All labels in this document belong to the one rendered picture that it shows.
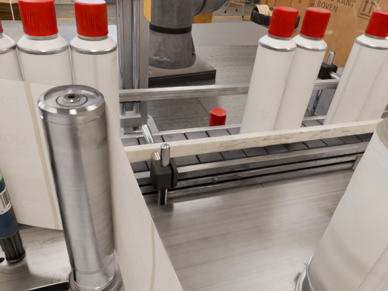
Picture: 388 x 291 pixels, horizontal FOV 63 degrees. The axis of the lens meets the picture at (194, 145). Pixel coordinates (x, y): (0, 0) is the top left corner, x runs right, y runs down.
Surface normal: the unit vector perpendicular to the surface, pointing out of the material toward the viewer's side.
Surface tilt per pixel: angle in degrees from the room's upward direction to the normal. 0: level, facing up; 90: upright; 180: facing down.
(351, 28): 90
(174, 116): 0
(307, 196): 0
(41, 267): 0
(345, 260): 93
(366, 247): 88
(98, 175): 90
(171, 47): 73
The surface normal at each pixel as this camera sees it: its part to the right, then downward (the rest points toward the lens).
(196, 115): 0.10, -0.82
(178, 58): 0.43, 0.28
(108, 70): 0.80, 0.40
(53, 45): 0.57, -0.26
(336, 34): -0.91, 0.15
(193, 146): 0.32, 0.56
